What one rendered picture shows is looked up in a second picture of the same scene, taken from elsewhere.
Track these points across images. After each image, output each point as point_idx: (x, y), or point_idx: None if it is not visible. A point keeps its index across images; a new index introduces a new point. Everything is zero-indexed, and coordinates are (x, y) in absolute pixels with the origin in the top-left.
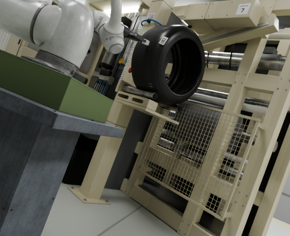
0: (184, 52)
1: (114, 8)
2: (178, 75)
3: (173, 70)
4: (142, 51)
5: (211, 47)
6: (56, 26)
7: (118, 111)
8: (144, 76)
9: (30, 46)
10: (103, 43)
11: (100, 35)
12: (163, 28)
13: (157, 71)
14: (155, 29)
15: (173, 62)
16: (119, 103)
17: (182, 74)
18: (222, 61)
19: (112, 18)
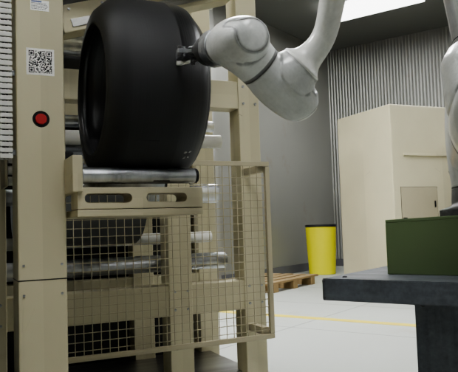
0: (101, 48)
1: (337, 29)
2: (89, 103)
3: (85, 94)
4: (169, 80)
5: None
6: None
7: (57, 241)
8: (178, 139)
9: None
10: (292, 102)
11: (278, 84)
12: (177, 19)
13: (206, 122)
14: (151, 17)
15: (82, 75)
16: (50, 218)
17: (94, 100)
18: None
19: (328, 50)
